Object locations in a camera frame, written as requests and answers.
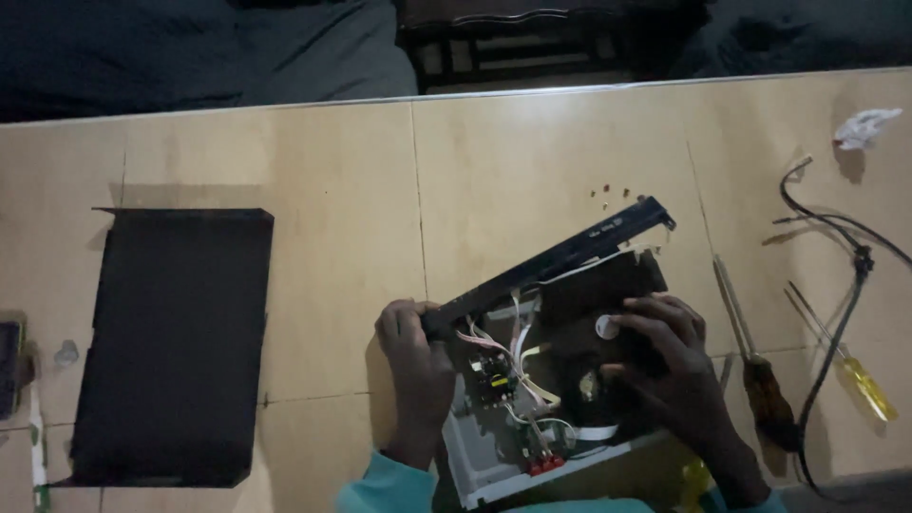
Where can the dark wooden furniture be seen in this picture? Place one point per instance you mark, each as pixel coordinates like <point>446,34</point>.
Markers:
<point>527,43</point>

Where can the crumpled white tissue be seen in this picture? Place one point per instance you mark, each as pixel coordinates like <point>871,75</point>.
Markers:
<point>863,127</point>

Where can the person's right hand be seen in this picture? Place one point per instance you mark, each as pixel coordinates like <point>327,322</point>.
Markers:
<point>680,377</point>

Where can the dark blue bedding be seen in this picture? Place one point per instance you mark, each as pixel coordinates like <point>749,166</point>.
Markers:
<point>192,50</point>

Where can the black disc drive unit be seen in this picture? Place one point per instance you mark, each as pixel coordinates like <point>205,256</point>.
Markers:
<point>591,292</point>

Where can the black metal player cover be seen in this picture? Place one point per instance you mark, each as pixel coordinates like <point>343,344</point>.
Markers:
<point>174,349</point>

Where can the dark cloth heap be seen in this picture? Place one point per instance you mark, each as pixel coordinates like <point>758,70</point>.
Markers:
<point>798,35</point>

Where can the person's left fingers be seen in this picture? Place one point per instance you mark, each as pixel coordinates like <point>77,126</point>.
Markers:
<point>402,313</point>

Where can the small clear plastic piece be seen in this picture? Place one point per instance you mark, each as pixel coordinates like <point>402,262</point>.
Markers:
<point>66,353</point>

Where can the red audio jack block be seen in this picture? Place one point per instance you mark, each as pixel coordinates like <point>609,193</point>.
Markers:
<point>546,465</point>

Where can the person's left hand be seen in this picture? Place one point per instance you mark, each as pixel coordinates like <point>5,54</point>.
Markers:
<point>417,377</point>

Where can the green power circuit board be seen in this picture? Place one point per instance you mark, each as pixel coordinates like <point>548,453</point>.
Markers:
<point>493,379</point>

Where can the black player front panel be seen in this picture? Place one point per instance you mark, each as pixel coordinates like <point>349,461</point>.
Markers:
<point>556,260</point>

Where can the dark flat device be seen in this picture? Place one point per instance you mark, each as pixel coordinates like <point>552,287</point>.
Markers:
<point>8,370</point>

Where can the white and green strip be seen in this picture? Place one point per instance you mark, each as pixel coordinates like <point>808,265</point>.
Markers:
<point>37,449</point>

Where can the grey metal player chassis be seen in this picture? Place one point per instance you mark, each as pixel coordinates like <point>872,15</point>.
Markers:
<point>474,463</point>

